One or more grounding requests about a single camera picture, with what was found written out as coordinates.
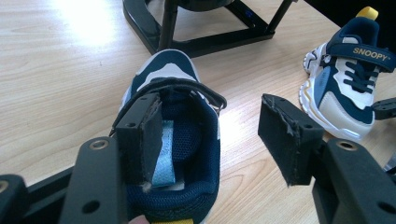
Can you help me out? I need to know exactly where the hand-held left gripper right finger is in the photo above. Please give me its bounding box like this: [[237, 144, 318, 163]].
[[257, 92, 396, 224]]

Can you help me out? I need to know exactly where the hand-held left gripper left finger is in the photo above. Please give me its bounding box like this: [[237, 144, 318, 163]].
[[59, 92, 163, 224]]

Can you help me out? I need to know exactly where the navy and white sneaker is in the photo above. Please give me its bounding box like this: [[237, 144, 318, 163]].
[[108, 49, 228, 224], [298, 6, 396, 143]]

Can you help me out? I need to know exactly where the red and black shoe rack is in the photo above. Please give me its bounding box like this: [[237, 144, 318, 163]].
[[121, 0, 297, 60]]

